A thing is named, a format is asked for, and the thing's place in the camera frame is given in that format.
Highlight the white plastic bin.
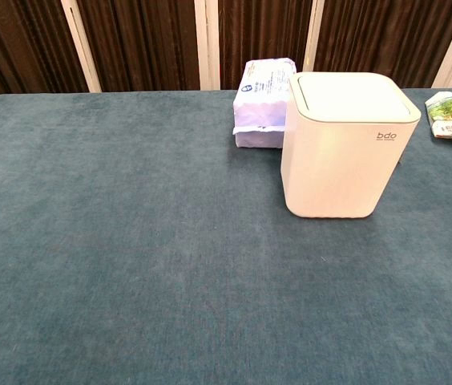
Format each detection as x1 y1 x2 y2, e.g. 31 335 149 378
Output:
280 71 422 220

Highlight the white purple tissue pack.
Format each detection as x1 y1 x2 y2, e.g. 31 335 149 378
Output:
232 58 297 149

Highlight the blue velvet table cloth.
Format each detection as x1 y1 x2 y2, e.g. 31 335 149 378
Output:
0 87 452 385

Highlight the dark brown curtain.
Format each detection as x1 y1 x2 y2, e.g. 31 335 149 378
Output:
0 0 452 97

